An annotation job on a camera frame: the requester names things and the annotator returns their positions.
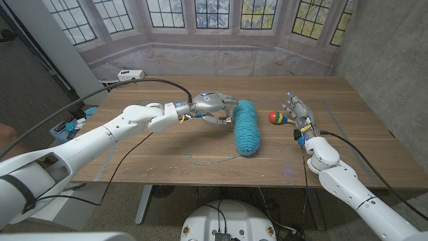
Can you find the white power strip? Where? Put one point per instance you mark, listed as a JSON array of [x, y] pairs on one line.
[[131, 75]]

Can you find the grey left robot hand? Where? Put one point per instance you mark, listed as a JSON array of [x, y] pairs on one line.
[[209, 105]]

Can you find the person bare knee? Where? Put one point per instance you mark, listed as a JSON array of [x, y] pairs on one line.
[[6, 134]]

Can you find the grey tape outline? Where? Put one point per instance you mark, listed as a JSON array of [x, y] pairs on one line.
[[334, 115]]

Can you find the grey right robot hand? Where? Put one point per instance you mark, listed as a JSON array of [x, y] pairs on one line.
[[302, 115]]

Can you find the printed window backdrop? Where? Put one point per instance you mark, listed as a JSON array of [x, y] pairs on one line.
[[207, 57]]

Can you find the teal small tool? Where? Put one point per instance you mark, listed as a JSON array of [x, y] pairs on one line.
[[70, 126]]

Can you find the teal yarn skein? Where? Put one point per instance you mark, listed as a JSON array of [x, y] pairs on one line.
[[246, 129]]

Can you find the striped wooden maraca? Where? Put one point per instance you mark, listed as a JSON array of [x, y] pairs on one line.
[[277, 118]]

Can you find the white floor platform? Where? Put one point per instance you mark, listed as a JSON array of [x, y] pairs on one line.
[[73, 211]]

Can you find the black round floor fan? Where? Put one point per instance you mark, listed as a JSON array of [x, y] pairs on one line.
[[163, 191]]

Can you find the grey table leg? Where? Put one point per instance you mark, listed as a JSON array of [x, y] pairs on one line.
[[143, 204]]

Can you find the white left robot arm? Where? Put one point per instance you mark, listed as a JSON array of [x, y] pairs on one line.
[[83, 154]]

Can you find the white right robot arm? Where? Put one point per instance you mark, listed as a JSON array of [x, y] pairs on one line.
[[347, 187]]

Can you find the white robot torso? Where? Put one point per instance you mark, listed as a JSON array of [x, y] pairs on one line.
[[234, 217]]

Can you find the white leaning panel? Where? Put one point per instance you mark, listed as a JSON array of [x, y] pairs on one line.
[[60, 50]]

